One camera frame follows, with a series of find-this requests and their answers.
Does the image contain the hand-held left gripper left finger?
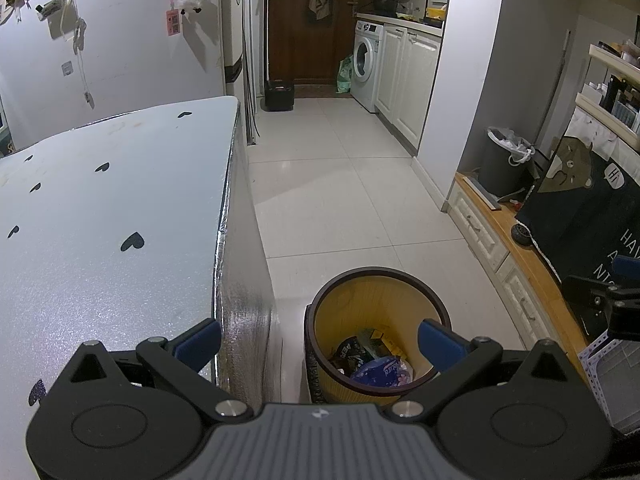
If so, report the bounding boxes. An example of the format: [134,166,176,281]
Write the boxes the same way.
[64,317,255,425]

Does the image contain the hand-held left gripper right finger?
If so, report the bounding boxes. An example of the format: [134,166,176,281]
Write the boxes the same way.
[389,318,581,424]

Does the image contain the brown rimmed wooden bin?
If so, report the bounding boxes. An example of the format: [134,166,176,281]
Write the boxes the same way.
[303,267,451,408]

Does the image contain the grey trash can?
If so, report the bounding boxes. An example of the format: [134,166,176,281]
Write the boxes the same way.
[477,126,536,199]

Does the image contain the white trash can liner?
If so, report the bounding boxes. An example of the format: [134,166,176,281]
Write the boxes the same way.
[487,126,536,166]

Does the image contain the green yellow packet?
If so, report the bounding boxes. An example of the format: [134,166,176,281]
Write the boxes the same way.
[360,329,402,361]

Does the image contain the blue purple snack packet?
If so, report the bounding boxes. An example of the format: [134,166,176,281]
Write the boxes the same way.
[350,355,416,390]

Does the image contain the wooden countertop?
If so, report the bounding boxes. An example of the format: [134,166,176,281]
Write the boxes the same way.
[454,170,602,357]

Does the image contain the blue white patterned bag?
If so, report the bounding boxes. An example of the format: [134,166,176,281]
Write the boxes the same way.
[577,330,640,436]

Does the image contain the black printed mat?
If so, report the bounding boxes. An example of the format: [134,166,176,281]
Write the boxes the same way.
[515,119,640,342]

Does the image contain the black round wheel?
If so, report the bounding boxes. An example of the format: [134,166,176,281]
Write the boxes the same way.
[510,223,535,249]

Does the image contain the black snack packet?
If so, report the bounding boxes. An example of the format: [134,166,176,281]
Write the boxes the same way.
[330,335,374,376]

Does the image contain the white drawer cabinet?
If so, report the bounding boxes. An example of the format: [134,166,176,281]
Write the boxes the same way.
[442,172,587,357]

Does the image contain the grey flat board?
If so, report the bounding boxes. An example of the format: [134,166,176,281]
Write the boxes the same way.
[462,175,503,211]

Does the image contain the silver foil covered table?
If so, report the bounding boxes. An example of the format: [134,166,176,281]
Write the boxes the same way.
[0,95,279,461]

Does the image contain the black box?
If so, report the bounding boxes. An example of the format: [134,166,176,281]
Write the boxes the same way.
[263,79,295,112]

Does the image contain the white kitchen cabinets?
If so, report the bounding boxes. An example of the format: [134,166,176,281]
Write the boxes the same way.
[375,22,444,149]

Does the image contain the black poles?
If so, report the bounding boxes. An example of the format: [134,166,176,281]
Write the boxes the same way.
[241,0,262,145]

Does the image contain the green plastic bag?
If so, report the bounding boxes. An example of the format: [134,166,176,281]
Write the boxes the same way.
[336,55,356,94]

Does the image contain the white washing machine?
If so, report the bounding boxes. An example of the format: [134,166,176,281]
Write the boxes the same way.
[350,20,386,113]

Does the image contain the brown wooden door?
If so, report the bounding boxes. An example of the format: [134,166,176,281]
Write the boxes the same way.
[267,0,382,87]

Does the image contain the white wall shelf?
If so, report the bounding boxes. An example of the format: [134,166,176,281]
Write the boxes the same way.
[572,42,640,151]

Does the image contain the hanging white cord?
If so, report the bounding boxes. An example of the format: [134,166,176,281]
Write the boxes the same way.
[59,0,97,109]

